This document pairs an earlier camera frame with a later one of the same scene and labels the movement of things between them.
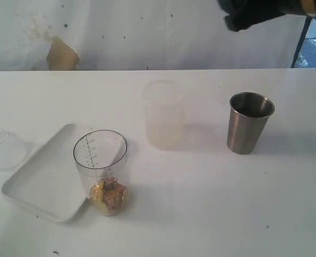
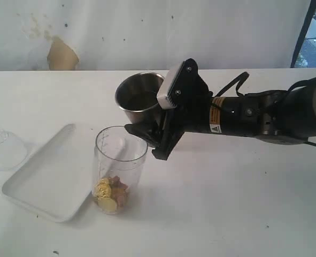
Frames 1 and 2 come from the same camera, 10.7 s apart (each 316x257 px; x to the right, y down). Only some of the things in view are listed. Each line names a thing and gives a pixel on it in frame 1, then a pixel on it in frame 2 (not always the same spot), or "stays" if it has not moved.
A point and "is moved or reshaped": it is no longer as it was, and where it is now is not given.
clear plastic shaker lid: [5, 150] stays
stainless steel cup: [248, 115] is moved or reshaped
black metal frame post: [307, 22] stays
